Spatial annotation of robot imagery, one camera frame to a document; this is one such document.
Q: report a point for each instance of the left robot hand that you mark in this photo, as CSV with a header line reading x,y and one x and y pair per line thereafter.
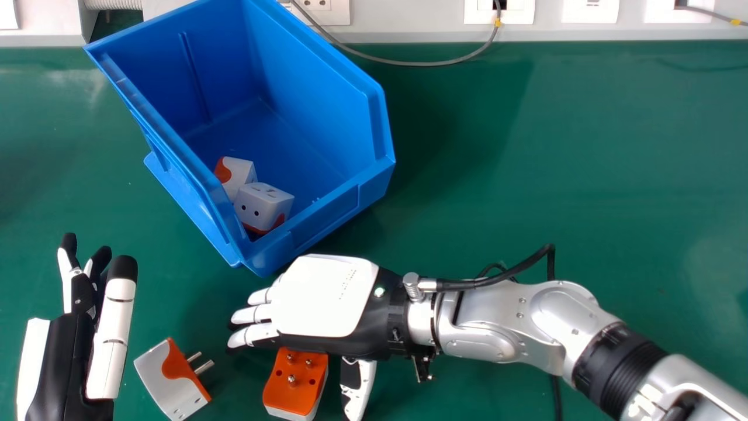
x,y
58,356

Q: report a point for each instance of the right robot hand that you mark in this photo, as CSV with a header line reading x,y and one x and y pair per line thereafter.
x,y
327,298

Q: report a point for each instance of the white-and-orange plug adapter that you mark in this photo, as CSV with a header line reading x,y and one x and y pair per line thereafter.
x,y
263,207
295,383
169,377
236,172

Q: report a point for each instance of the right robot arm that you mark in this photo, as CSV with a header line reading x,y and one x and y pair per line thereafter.
x,y
561,333

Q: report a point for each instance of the blue plastic bin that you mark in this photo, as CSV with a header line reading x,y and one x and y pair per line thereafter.
x,y
263,117

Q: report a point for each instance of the white wall socket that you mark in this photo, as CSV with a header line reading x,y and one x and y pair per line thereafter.
x,y
320,10
590,10
498,11
678,10

